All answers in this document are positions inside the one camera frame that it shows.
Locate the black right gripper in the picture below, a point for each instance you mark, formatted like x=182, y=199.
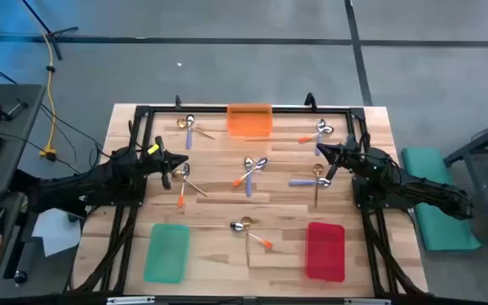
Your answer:
x=354, y=159

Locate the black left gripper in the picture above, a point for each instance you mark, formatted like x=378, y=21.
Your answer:
x=151, y=161

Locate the gold spoon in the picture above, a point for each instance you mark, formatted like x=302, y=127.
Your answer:
x=197, y=189
x=247, y=250
x=180, y=123
x=316, y=195

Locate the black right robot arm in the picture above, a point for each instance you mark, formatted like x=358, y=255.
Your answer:
x=417, y=186

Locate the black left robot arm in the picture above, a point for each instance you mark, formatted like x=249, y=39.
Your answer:
x=100, y=182

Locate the black table clamp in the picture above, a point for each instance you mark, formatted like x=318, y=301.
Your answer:
x=178, y=101
x=310, y=100

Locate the green plastic bin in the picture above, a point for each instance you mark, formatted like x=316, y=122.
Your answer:
x=165, y=254

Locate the orange plastic bin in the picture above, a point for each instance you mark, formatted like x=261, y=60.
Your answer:
x=248, y=123

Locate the red plastic bin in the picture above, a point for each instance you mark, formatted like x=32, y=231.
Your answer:
x=324, y=254

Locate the white paper sheet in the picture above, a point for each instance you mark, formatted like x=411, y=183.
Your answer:
x=57, y=233

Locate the teal foam mat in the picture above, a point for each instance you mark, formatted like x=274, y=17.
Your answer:
x=443, y=233

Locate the dark grey side table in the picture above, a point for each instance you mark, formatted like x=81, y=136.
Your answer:
x=477, y=146

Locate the black desk beam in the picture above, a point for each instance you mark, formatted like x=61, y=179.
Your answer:
x=19, y=180

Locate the grey desk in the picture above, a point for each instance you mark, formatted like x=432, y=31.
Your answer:
x=19, y=140

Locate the black tripod stand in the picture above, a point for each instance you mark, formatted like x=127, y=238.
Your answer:
x=57, y=42

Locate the black round knob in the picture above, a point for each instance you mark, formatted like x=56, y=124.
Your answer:
x=20, y=277

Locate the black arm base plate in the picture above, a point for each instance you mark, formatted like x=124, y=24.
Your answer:
x=134, y=199
x=362, y=199

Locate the black metal table frame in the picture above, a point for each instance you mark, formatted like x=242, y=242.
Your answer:
x=206, y=109

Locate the silver metal bracket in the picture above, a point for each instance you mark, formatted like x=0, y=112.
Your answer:
x=367, y=301
x=129, y=301

